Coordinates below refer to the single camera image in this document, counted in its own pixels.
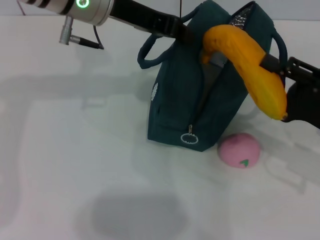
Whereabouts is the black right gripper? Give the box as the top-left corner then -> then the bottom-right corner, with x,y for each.
259,53 -> 320,130

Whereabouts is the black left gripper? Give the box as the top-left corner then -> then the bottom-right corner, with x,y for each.
109,0 -> 196,46

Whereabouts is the yellow banana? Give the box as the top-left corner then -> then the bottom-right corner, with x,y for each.
201,24 -> 288,122

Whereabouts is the dark teal lunch bag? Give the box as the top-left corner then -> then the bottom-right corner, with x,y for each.
137,0 -> 288,153

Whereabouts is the pink toy peach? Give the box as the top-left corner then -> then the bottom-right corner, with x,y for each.
218,133 -> 261,170

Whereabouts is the left arm connector cable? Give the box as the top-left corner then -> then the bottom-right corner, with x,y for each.
59,16 -> 105,50

